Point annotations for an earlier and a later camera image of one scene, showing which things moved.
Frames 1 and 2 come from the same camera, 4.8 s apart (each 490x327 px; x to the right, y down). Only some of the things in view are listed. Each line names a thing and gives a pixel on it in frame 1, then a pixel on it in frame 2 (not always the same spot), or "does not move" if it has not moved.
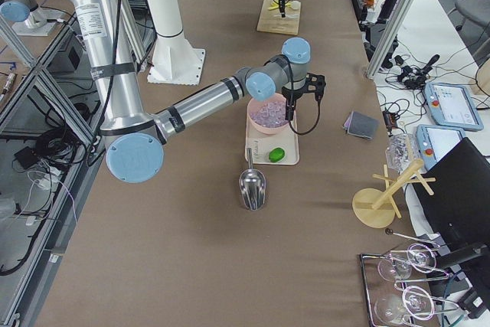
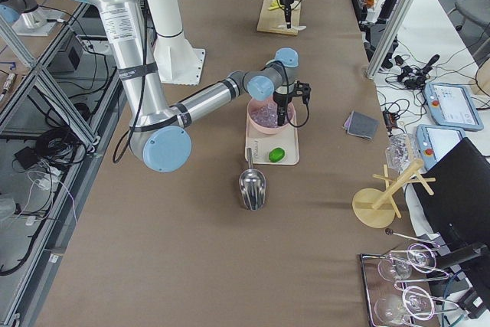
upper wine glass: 419,257 does not move
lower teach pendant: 433,142 does not move
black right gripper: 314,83 -> 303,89
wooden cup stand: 374,208 does not move
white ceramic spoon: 295,4 -> 297,27
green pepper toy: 276,155 does not move
